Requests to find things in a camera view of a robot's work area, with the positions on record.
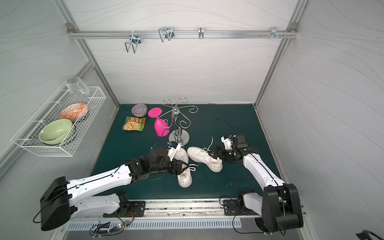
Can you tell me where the metal double hook middle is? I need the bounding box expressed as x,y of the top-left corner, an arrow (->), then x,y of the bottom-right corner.
158,27 -> 175,42

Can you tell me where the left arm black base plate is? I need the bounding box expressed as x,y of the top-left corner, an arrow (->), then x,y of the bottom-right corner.
103,201 -> 146,218

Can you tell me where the aluminium crossbar rail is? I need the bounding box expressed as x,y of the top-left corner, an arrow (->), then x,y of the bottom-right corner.
68,25 -> 299,40

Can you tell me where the white shoelace of shoe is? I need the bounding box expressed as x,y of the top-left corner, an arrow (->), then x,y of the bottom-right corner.
203,136 -> 220,159
188,164 -> 199,172

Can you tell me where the green dark table mat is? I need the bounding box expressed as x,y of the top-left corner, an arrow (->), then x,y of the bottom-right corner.
92,105 -> 278,200

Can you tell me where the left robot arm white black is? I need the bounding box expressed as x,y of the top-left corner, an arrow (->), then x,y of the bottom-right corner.
37,147 -> 189,231

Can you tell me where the black cable bundle left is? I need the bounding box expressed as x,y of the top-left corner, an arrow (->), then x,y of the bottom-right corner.
89,209 -> 136,238

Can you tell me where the lilac ceramic bowl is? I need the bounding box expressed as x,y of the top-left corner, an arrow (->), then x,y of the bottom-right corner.
131,104 -> 148,118

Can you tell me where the pink plastic wine glass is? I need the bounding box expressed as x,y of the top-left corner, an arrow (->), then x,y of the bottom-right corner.
148,108 -> 170,137

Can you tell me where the white wire wall basket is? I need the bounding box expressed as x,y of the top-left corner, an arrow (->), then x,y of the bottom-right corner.
11,84 -> 106,157

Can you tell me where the clear drinking glass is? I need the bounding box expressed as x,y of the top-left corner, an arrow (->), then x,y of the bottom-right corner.
65,77 -> 90,99

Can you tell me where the metal hook bracket right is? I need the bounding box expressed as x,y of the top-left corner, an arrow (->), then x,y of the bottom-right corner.
260,27 -> 287,40

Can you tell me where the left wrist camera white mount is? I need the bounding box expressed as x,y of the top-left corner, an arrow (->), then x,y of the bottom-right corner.
167,141 -> 181,162

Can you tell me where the green ceramic bowl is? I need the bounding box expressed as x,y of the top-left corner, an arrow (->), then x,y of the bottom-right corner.
39,119 -> 75,146

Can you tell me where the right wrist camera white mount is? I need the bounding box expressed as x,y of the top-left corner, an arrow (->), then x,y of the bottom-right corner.
221,135 -> 233,151

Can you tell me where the small metal hook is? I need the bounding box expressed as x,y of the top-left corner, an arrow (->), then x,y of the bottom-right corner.
198,27 -> 204,40

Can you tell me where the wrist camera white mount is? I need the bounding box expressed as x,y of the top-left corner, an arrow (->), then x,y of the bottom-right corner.
167,141 -> 181,162
221,135 -> 233,151

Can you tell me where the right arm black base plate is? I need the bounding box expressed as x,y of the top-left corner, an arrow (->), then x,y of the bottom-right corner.
221,199 -> 260,216

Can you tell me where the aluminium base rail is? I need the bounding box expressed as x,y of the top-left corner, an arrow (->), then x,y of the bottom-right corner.
59,196 -> 308,221

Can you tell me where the black cable right base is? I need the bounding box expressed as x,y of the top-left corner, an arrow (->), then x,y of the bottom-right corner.
230,209 -> 276,235

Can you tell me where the chrome glass holder stand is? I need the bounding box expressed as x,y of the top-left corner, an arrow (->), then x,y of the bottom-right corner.
160,97 -> 199,147

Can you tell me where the metal double hook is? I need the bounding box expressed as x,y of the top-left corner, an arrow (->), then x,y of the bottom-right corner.
125,32 -> 141,54
158,27 -> 175,42

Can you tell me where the metal double hook left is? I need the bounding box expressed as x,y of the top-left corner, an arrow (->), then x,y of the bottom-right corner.
125,32 -> 141,54

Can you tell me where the green snack packet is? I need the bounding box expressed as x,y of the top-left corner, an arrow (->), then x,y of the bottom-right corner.
123,117 -> 146,132

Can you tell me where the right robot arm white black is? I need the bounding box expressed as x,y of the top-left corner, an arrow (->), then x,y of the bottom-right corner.
211,134 -> 304,234

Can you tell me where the white knit sneaker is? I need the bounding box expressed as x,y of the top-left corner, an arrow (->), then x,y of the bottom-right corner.
187,147 -> 223,173
173,148 -> 193,188

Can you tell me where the orange patterned bowl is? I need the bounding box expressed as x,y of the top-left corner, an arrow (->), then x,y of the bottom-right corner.
60,103 -> 90,123

